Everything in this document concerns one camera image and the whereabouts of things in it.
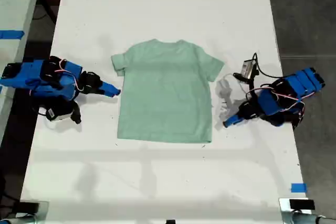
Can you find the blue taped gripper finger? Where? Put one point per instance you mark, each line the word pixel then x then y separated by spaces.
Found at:
pixel 232 119
pixel 235 123
pixel 110 87
pixel 109 93

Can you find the pale green t-shirt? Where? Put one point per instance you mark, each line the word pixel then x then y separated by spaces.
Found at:
pixel 165 90

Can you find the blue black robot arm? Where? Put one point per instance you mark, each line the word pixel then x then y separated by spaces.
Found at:
pixel 296 85
pixel 23 77

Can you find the short blue tape patch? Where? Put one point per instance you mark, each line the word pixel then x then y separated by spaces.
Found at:
pixel 298 187

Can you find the long blue tape strip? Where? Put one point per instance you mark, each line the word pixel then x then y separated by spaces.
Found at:
pixel 11 34

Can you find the metal table clamp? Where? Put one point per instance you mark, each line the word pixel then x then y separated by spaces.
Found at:
pixel 284 208
pixel 39 209

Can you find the small black box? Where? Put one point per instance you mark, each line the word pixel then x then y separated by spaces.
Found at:
pixel 302 204
pixel 26 206

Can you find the white side table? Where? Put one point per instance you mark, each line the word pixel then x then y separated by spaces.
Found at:
pixel 13 3

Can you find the tiny black box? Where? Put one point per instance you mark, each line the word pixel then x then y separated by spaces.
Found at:
pixel 170 222

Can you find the grey metal tube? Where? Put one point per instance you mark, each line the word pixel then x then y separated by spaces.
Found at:
pixel 18 220
pixel 312 219

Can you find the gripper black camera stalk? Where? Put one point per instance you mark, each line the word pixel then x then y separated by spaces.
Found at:
pixel 76 113
pixel 242 77

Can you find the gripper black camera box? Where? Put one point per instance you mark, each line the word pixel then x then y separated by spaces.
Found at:
pixel 57 114
pixel 248 68

